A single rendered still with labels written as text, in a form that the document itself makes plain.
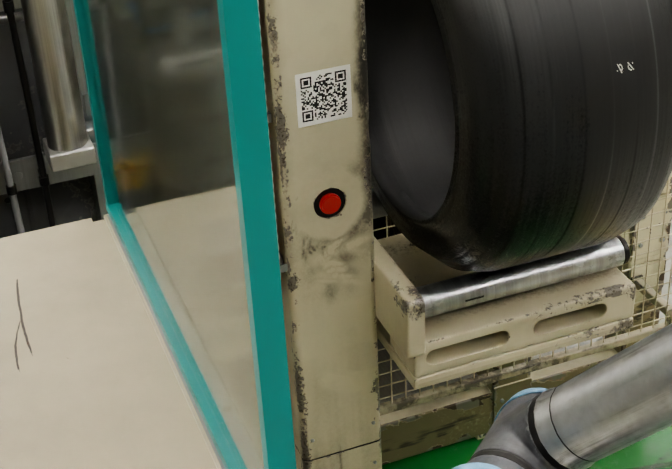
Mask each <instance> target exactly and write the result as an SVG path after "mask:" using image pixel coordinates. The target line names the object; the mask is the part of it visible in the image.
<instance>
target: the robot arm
mask: <svg viewBox="0 0 672 469"><path fill-rule="evenodd" d="M670 426H672V323H671V324H669V325H668V326H666V327H664V328H662V329H660V330H659V331H657V332H655V333H653V334H651V335H649V336H648V337H646V338H644V339H642V340H640V341H639V342H637V343H635V344H633V345H631V346H630V347H628V348H626V349H624V350H622V351H621V352H619V353H617V354H615V355H613V356H611V357H610V358H608V359H606V360H604V361H602V362H601V363H599V364H597V365H595V366H593V367H592V368H590V369H588V370H586V371H584V372H583V373H581V374H579V375H577V376H575V377H573V378H572V379H570V380H568V381H566V382H564V383H563V384H561V385H559V386H557V387H554V388H550V389H546V388H528V389H525V390H522V391H520V392H518V393H516V394H515V395H514V396H512V397H511V398H510V400H508V401H507V402H506V403H505V404H504V405H503V406H502V407H501V409H500V410H499V412H498V413H497V415H496V417H495V420H494V423H493V425H492V426H491V428H490V429H489V431H488V432H487V434H486V435H485V437H484V438H483V440H482V442H481V443H480V445H479V446H478V448H477V449H476V451H475V452H474V454H473V455H472V457H471V459H470V460H469V461H468V463H466V464H462V465H459V466H456V467H454V468H452V469H587V468H589V467H591V466H592V465H593V464H594V463H595V462H596V461H598V460H600V459H603V458H605V457H607V456H609V455H611V454H613V453H615V452H617V451H619V450H622V449H624V448H626V447H628V446H630V445H632V444H634V443H636V442H638V441H640V440H643V439H645V438H647V437H649V436H651V435H653V434H655V433H657V432H659V431H662V430H664V429H666V428H668V427H670Z"/></svg>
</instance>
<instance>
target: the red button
mask: <svg viewBox="0 0 672 469"><path fill-rule="evenodd" d="M340 206H341V199H340V197H339V196H338V195H337V194H335V193H328V194H326V195H324V196H323V197H322V198H321V200H320V202H319V207H320V209H321V211H322V212H323V213H325V214H333V213H335V212H336V211H338V209H339V208H340Z"/></svg>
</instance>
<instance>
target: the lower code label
mask: <svg viewBox="0 0 672 469"><path fill-rule="evenodd" d="M295 86H296V100H297V115H298V128H302V127H306V126H311V125H316V124H320V123H325V122H330V121H334V120H339V119H344V118H348V117H352V96H351V74H350V64H347V65H342V66H337V67H332V68H327V69H322V70H317V71H312V72H308V73H303V74H298V75H295Z"/></svg>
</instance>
